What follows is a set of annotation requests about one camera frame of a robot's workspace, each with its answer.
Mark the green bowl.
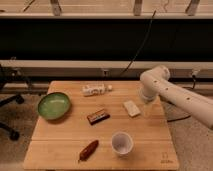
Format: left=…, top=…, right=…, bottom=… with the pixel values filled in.
left=37, top=92, right=71, bottom=120

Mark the brown chocolate bar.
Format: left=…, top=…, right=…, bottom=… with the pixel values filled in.
left=87, top=109, right=110, bottom=125

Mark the white sponge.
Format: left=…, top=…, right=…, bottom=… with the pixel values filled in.
left=123, top=100, right=141, bottom=117

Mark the white ceramic cup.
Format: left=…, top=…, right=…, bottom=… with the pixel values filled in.
left=111, top=132, right=134, bottom=157

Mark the black hanging cable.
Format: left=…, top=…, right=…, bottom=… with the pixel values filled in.
left=118, top=9, right=157, bottom=78

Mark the black office chair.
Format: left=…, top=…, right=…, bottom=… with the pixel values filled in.
left=0, top=64, right=25, bottom=141

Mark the black floor cable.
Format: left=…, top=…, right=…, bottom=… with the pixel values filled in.
left=166, top=74, right=198, bottom=123

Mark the white plastic bottle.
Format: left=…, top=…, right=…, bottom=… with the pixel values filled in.
left=82, top=84, right=113, bottom=97

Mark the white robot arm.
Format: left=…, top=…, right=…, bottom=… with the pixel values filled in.
left=140, top=65, right=213, bottom=130

